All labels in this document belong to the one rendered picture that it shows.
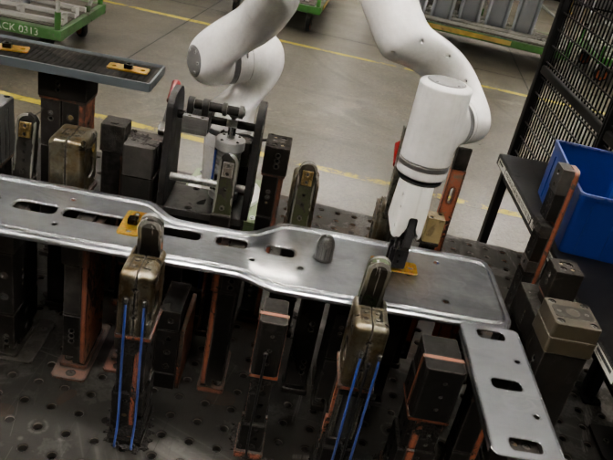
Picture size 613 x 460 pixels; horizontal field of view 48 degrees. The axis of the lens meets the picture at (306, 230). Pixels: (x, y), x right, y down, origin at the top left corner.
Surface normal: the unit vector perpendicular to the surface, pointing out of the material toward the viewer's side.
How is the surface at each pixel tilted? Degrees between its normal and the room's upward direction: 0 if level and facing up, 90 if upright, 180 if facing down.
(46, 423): 0
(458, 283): 0
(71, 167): 90
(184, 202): 0
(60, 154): 90
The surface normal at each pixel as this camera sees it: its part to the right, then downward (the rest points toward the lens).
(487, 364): 0.18, -0.86
